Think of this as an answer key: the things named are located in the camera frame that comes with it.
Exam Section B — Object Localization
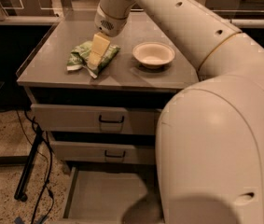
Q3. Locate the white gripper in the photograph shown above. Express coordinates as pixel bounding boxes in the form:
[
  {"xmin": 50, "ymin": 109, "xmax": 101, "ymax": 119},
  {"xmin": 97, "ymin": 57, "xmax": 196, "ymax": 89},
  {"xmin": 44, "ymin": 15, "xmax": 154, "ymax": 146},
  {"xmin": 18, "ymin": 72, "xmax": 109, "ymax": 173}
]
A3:
[{"xmin": 88, "ymin": 6, "xmax": 127, "ymax": 69}]

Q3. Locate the green jalapeno chip bag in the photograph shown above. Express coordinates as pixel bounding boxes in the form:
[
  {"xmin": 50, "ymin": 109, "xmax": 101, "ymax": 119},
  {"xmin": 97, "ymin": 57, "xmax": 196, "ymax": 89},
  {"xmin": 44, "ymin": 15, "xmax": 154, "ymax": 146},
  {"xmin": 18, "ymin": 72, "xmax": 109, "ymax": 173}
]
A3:
[{"xmin": 66, "ymin": 41, "xmax": 120, "ymax": 78}]

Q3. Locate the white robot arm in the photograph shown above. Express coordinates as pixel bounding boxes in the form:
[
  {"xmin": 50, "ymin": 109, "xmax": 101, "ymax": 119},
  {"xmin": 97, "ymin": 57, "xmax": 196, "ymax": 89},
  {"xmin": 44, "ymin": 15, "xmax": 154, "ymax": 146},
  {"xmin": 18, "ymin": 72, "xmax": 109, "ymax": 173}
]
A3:
[{"xmin": 95, "ymin": 0, "xmax": 264, "ymax": 224}]

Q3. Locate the grey drawer cabinet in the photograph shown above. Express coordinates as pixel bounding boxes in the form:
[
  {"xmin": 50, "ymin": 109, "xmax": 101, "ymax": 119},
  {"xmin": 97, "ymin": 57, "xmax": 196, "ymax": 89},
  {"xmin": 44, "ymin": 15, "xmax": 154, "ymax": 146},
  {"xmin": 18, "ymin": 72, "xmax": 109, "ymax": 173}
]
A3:
[{"xmin": 16, "ymin": 9, "xmax": 200, "ymax": 224}]

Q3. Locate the top grey drawer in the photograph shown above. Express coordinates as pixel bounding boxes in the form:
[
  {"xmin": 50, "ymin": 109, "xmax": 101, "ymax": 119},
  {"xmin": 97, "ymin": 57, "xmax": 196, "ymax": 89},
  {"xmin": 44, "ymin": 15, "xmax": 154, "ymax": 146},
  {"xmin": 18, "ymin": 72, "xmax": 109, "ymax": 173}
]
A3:
[{"xmin": 32, "ymin": 104, "xmax": 160, "ymax": 135}]

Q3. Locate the grey drawer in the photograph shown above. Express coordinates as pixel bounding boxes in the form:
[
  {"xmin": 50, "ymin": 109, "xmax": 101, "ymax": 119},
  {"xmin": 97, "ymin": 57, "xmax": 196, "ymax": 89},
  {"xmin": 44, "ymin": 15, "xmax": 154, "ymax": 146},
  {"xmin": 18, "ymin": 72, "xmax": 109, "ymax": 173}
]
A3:
[
  {"xmin": 50, "ymin": 141, "xmax": 155, "ymax": 165},
  {"xmin": 32, "ymin": 104, "xmax": 160, "ymax": 135},
  {"xmin": 49, "ymin": 165, "xmax": 162, "ymax": 224}
]

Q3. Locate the middle grey drawer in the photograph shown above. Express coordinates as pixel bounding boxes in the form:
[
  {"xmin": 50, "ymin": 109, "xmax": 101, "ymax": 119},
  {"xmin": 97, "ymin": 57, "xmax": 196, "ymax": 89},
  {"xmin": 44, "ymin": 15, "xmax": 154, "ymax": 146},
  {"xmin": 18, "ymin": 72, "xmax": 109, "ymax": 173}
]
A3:
[{"xmin": 50, "ymin": 141, "xmax": 155, "ymax": 165}]

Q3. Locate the bottom grey drawer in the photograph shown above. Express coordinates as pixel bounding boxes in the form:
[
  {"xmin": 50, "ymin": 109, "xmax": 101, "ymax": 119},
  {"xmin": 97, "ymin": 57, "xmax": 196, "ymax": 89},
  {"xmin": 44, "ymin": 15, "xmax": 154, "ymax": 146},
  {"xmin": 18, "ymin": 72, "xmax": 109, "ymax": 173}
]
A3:
[{"xmin": 49, "ymin": 165, "xmax": 162, "ymax": 224}]

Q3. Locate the white paper bowl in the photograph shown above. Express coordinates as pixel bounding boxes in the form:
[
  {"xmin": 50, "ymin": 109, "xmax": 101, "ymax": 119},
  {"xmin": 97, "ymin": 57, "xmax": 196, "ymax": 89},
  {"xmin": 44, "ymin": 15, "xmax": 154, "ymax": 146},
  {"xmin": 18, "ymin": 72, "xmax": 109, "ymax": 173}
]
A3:
[{"xmin": 132, "ymin": 42, "xmax": 175, "ymax": 69}]

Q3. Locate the clear acrylic barrier panel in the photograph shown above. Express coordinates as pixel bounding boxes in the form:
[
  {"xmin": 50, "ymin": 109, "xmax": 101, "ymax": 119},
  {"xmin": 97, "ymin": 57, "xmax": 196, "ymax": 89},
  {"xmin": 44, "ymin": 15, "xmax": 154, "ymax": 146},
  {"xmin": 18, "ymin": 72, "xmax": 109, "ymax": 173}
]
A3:
[{"xmin": 0, "ymin": 0, "xmax": 264, "ymax": 32}]

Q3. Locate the black stand leg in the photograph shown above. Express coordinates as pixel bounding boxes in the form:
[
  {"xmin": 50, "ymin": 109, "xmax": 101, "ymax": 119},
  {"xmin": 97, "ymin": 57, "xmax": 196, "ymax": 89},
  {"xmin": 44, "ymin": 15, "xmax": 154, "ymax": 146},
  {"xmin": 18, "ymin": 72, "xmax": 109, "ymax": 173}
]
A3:
[{"xmin": 14, "ymin": 126, "xmax": 42, "ymax": 202}]

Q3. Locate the black top drawer handle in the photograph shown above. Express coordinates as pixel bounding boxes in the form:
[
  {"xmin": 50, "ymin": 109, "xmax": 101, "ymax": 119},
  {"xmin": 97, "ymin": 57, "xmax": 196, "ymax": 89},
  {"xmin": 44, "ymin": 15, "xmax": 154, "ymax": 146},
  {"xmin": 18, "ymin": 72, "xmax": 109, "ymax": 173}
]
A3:
[{"xmin": 98, "ymin": 115, "xmax": 125, "ymax": 124}]

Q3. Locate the black drawer handle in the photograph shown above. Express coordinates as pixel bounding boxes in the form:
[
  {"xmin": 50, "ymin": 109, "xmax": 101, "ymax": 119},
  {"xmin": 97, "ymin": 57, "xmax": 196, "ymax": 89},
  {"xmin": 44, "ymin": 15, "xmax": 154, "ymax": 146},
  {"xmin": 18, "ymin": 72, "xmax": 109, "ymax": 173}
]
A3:
[
  {"xmin": 98, "ymin": 115, "xmax": 125, "ymax": 124},
  {"xmin": 104, "ymin": 150, "xmax": 126, "ymax": 159}
]

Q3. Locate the black middle drawer handle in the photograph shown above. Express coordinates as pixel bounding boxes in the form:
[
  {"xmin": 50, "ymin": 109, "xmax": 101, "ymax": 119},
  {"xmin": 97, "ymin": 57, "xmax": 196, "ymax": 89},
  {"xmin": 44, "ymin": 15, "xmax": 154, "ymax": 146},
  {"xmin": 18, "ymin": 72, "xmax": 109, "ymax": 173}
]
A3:
[{"xmin": 104, "ymin": 150, "xmax": 126, "ymax": 159}]

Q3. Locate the black floor cable left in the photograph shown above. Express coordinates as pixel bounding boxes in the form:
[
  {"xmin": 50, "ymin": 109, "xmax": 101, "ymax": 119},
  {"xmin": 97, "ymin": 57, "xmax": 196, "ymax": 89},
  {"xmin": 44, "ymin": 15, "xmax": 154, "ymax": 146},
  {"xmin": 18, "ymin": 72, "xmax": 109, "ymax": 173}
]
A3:
[{"xmin": 15, "ymin": 109, "xmax": 55, "ymax": 224}]

